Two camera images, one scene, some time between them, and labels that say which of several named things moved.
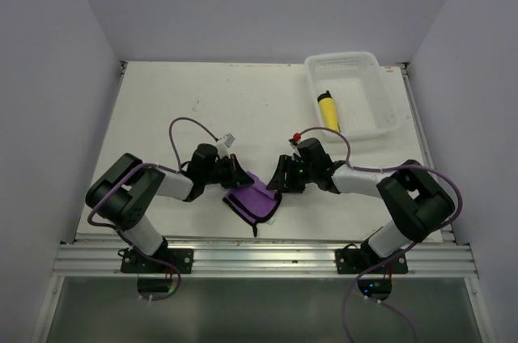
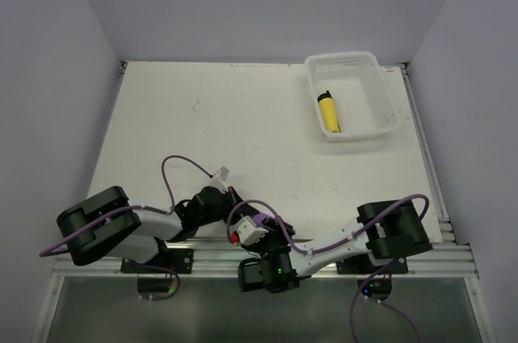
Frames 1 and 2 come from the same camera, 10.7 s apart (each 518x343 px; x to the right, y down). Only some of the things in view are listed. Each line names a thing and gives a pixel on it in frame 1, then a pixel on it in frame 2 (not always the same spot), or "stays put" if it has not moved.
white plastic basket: (365, 103) stays put
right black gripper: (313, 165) -> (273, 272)
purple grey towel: (253, 202) -> (271, 223)
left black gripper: (236, 175) -> (240, 210)
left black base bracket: (132, 262) stays put
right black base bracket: (358, 260) stays put
